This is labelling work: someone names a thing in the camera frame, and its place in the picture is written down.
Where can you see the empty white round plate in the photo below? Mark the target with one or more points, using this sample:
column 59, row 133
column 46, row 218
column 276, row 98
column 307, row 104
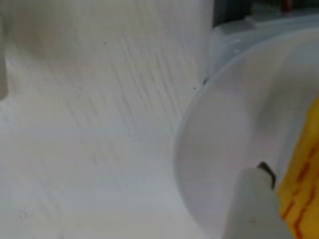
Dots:
column 224, row 129

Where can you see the yellow egg sushi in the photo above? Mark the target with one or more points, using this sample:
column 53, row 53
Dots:
column 304, row 174

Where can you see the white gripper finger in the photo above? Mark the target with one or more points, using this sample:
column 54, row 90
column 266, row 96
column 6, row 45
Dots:
column 251, row 206

